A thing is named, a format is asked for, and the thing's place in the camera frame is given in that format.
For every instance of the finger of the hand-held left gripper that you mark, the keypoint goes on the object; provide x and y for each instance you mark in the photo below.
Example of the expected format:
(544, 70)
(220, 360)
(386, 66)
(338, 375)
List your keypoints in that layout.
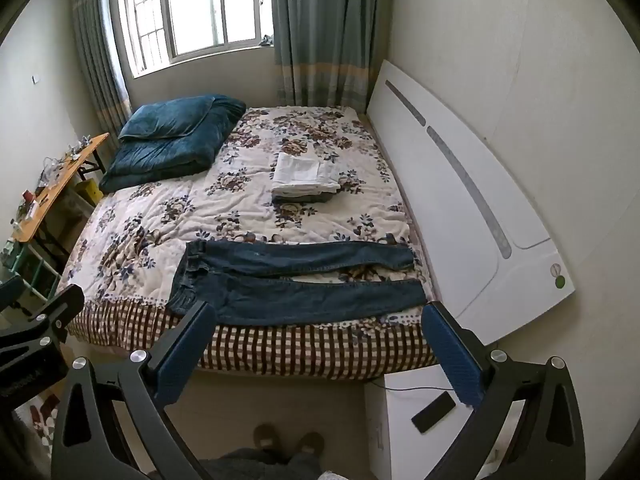
(50, 312)
(10, 292)

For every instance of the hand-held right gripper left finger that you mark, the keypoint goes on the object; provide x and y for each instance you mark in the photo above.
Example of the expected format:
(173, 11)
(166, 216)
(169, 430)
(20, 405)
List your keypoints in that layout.
(184, 352)

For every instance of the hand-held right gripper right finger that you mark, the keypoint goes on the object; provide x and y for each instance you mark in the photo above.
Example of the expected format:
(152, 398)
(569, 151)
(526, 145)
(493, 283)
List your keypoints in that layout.
(456, 360)

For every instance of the blue denim pants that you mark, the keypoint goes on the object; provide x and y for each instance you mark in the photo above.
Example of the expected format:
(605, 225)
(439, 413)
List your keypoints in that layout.
(280, 300)

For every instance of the green shelf rack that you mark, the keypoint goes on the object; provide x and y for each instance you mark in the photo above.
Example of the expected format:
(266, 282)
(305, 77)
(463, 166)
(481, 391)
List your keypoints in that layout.
(27, 270)

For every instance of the patterned floor mat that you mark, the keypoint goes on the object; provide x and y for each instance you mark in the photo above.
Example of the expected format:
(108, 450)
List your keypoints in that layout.
(42, 422)

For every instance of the black phone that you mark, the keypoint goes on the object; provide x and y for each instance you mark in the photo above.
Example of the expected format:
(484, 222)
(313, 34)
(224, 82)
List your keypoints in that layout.
(433, 413)

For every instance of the white nightstand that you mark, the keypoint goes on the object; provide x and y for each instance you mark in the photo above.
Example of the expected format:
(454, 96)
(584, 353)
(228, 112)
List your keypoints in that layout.
(395, 425)

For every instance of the small red container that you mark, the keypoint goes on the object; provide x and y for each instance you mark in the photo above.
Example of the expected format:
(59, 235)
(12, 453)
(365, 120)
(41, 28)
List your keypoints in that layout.
(28, 196)

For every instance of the wooden folding desk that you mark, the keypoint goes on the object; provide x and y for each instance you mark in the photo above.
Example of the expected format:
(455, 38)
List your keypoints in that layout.
(60, 185)

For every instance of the brown slipper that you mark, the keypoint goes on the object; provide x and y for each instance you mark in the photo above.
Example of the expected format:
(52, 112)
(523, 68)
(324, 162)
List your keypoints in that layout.
(266, 441)
(310, 445)

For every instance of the yellow box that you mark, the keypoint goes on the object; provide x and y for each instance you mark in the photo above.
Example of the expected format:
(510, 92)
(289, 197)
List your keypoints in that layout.
(87, 192)

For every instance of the floral quilt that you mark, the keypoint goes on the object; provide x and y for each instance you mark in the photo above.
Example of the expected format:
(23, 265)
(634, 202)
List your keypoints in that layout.
(225, 210)

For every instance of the white headboard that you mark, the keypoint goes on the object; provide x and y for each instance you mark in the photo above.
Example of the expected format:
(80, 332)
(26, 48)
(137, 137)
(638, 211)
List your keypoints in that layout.
(450, 195)

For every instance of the teal folded comforter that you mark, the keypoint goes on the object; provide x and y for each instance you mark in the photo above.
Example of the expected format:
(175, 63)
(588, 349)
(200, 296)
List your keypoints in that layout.
(170, 157)

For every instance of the white folded cloth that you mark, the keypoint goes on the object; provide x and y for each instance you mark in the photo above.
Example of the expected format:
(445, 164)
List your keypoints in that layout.
(305, 172)

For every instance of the teal velvet pillow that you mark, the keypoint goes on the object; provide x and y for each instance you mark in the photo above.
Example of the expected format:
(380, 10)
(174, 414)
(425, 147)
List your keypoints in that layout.
(165, 117)

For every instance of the teal curtain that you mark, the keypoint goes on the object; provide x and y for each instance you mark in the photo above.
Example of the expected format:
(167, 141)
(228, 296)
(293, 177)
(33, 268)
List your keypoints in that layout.
(97, 55)
(325, 30)

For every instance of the window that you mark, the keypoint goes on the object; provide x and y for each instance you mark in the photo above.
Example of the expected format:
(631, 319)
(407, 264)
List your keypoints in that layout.
(195, 10)

